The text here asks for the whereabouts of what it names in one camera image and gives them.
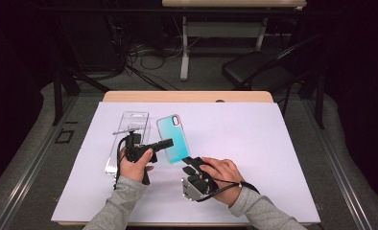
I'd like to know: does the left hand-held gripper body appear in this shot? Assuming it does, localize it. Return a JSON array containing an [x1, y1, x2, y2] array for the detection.
[[111, 126, 161, 186]]

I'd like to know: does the black metal stand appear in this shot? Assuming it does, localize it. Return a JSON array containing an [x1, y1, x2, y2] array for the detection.
[[51, 18, 112, 127]]

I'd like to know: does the white desk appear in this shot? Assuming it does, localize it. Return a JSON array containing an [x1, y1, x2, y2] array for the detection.
[[161, 0, 308, 81]]

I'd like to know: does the black folding chair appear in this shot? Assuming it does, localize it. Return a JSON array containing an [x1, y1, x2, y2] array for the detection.
[[221, 33, 326, 118]]

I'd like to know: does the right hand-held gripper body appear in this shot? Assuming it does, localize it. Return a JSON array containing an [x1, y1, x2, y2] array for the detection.
[[180, 166, 220, 203]]

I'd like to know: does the person's left hand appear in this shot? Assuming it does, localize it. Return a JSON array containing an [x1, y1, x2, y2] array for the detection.
[[119, 147, 155, 185]]

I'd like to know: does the bundle of cables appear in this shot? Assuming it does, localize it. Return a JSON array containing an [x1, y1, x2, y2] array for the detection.
[[106, 13, 182, 92]]

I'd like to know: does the blue and white phone case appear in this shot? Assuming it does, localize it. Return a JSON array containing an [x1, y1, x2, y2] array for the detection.
[[155, 113, 191, 165]]

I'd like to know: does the white table cover sheet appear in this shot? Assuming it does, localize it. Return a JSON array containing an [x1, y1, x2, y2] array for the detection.
[[51, 101, 321, 225]]

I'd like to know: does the black square floor plate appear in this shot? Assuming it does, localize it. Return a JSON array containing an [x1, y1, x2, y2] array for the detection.
[[55, 128, 76, 145]]

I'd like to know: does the clear plastic bin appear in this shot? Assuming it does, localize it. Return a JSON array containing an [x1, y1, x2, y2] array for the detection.
[[104, 110, 153, 176]]

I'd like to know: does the black wrist strap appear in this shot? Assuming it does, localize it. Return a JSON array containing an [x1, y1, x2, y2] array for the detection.
[[196, 178, 261, 203], [113, 136, 130, 191]]

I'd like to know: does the person's right hand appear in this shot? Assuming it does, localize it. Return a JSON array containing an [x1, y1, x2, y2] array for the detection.
[[199, 156, 245, 208]]

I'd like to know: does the metal floor rail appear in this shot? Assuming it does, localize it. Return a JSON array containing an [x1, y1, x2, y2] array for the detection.
[[301, 99, 375, 230], [0, 95, 80, 230]]

